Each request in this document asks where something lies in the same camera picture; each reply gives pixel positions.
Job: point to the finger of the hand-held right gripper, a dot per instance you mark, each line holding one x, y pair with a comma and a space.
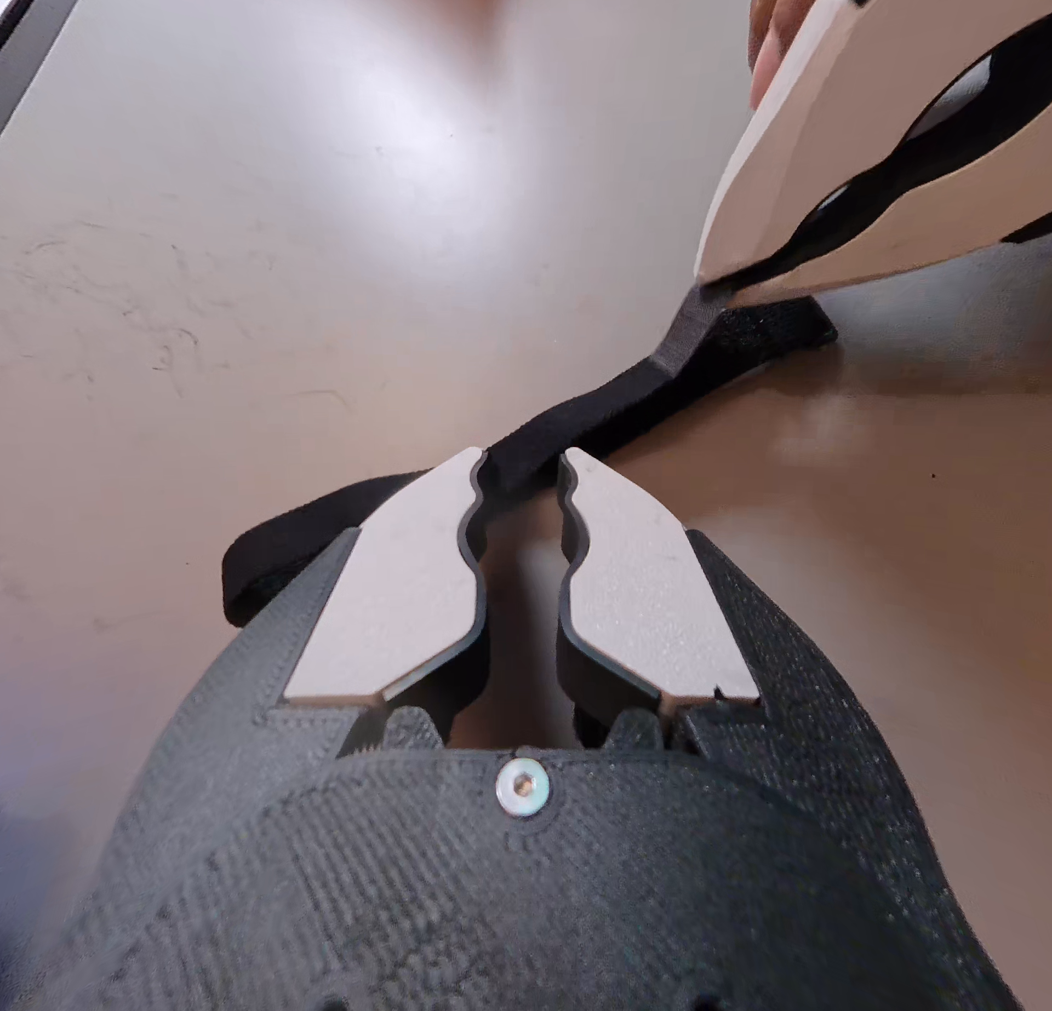
945, 214
846, 99

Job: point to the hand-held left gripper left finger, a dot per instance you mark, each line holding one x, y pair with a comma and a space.
386, 600

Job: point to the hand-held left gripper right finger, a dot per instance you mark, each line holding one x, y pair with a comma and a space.
649, 600

